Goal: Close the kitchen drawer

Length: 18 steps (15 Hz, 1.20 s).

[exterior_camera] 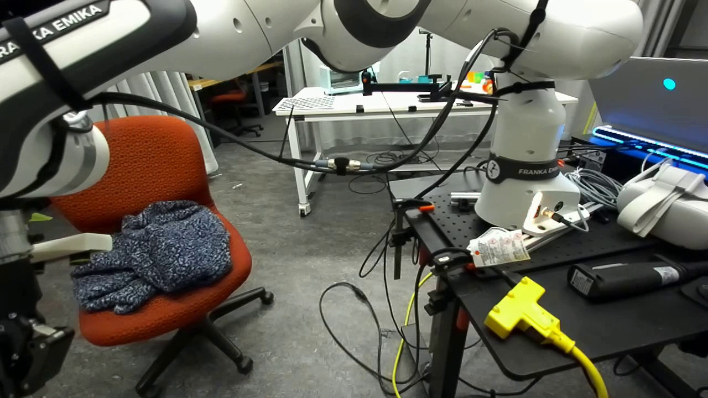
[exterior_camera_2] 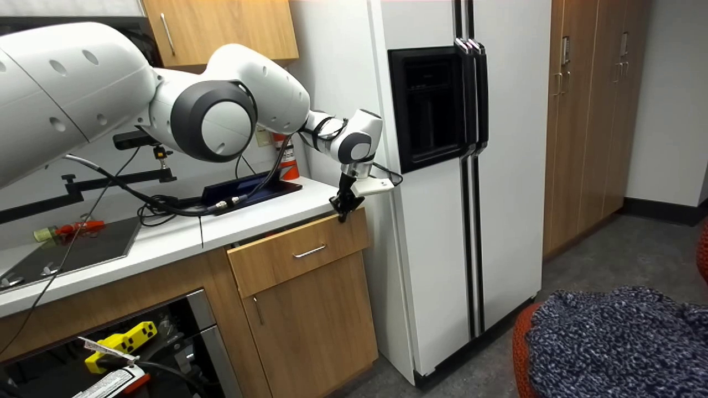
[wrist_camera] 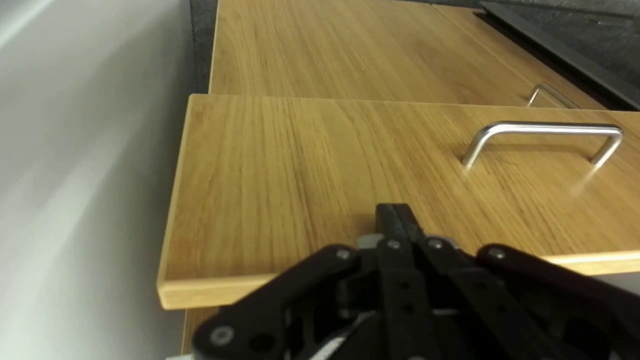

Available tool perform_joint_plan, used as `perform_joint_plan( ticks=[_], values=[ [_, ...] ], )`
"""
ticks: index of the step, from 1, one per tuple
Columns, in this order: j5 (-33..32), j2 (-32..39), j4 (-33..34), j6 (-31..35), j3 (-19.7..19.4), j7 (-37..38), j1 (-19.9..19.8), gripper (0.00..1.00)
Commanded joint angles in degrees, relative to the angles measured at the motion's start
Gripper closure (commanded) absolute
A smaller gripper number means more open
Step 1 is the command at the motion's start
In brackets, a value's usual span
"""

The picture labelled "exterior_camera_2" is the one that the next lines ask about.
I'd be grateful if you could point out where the red and green tool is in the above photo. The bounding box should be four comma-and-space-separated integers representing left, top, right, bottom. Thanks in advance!
32, 216, 109, 245

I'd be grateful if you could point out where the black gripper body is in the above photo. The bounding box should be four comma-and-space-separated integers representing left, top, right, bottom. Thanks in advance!
335, 162, 367, 204

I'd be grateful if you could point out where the black counter cable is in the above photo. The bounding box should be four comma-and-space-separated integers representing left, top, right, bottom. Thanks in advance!
65, 151, 229, 220

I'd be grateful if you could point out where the white and red tool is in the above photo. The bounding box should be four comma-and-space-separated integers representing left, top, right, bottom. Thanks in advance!
72, 334, 155, 398

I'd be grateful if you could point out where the black fridge dispenser panel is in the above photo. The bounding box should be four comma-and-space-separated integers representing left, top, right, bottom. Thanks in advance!
387, 37, 492, 176

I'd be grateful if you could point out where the wooden front kitchen drawer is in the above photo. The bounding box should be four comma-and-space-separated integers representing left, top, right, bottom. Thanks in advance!
226, 208, 374, 301

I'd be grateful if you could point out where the black counter mat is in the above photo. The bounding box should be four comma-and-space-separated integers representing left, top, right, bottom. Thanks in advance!
0, 214, 144, 291

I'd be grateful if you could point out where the wooden cabinet door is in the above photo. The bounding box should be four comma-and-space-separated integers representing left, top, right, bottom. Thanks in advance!
241, 250, 381, 398

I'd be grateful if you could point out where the tall wooden cupboard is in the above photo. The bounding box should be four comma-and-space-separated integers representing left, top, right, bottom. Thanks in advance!
543, 0, 656, 261

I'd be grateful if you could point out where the wooden base cabinet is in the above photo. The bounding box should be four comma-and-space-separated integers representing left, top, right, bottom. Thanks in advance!
0, 250, 272, 398

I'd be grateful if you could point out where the black tray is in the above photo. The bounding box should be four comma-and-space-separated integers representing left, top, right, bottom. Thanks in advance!
199, 170, 305, 209

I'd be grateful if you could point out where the silver drawer handle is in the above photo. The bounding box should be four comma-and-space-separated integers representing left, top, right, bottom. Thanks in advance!
292, 244, 331, 262

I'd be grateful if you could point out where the yellow power tool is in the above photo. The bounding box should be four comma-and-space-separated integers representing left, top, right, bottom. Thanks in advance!
83, 318, 160, 377

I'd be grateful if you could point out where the white refrigerator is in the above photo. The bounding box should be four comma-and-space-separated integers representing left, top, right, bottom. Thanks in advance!
294, 0, 554, 391

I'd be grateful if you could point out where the black camera stand rail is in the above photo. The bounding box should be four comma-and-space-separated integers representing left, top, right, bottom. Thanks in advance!
0, 128, 181, 225

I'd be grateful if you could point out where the blue speckled cushion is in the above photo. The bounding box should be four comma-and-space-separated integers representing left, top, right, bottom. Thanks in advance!
527, 286, 708, 398

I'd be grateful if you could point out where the wooden wall cabinet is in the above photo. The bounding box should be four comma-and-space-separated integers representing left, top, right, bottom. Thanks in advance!
139, 0, 302, 71

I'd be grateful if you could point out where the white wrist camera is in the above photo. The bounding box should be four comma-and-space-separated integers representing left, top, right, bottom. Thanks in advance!
352, 172, 402, 199

